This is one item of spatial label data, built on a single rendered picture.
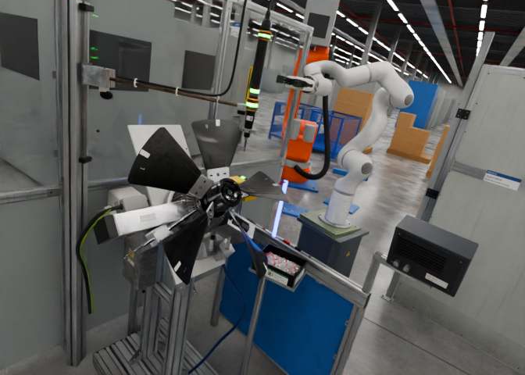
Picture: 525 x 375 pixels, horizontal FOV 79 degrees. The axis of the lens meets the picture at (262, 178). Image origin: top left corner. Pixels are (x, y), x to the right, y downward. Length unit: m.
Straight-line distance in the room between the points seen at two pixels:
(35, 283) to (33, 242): 0.24
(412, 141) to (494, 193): 7.71
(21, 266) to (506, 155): 2.92
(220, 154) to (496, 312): 2.37
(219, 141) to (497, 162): 1.99
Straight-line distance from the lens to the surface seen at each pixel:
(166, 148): 1.18
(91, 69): 1.46
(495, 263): 2.90
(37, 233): 1.84
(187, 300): 1.64
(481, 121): 2.74
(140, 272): 1.62
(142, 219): 1.22
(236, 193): 1.26
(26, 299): 2.03
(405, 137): 10.39
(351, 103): 9.28
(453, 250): 1.31
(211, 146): 1.37
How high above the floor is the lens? 1.69
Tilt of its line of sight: 19 degrees down
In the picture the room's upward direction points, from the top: 11 degrees clockwise
